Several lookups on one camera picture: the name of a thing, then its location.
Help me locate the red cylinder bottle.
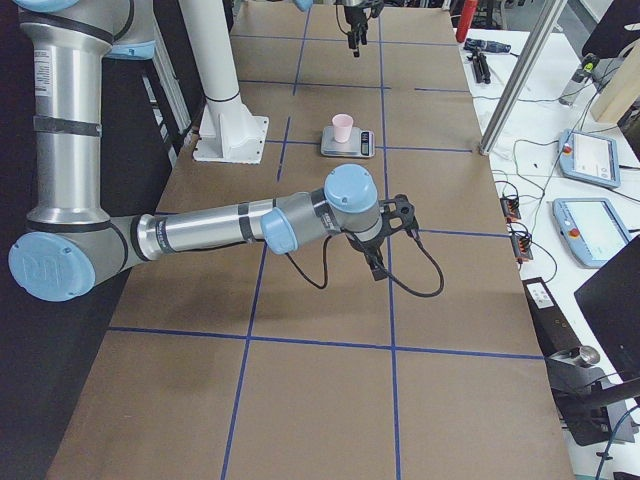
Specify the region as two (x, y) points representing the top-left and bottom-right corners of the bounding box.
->
(456, 0), (479, 43)

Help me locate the black monitor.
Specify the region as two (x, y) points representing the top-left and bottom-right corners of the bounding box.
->
(574, 238), (640, 380)

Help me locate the black box with label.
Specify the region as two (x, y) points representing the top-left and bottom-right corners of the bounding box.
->
(522, 277), (580, 357)

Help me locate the black folded tripod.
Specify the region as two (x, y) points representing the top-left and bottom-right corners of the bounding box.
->
(468, 49), (491, 84)

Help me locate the pink paper cup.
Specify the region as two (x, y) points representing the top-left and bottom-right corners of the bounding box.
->
(332, 113), (354, 143)

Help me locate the silver digital kitchen scale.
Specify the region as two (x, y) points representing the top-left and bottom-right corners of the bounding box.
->
(320, 126), (375, 158)

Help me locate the near blue teach pendant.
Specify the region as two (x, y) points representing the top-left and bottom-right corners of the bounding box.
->
(552, 198), (632, 269)

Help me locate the blue folded umbrella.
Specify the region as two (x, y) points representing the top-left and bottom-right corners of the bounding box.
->
(463, 38), (511, 54)

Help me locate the blue teach pendant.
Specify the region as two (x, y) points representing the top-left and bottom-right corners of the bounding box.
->
(559, 129), (621, 189)
(552, 198), (632, 269)

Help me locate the orange terminal block near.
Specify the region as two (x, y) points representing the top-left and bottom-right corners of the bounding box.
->
(507, 222), (533, 265)

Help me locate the orange terminal block far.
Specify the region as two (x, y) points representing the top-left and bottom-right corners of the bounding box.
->
(497, 180), (521, 223)

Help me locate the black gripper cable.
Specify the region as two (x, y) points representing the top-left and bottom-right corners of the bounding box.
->
(285, 232), (445, 299)

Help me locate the far blue teach pendant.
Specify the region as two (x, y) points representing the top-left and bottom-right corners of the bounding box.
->
(559, 129), (621, 189)

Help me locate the wooden board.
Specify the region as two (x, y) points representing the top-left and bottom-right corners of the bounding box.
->
(590, 40), (639, 124)

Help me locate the aluminium frame post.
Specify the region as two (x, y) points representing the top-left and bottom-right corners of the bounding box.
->
(479, 0), (567, 156)

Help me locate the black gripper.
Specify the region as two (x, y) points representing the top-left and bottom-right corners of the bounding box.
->
(335, 0), (384, 58)
(347, 194), (418, 281)

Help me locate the orange terminal block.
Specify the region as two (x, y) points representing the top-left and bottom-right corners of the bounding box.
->
(507, 222), (533, 265)
(497, 180), (521, 223)

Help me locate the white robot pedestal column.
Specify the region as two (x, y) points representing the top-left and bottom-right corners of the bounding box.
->
(180, 0), (269, 164)

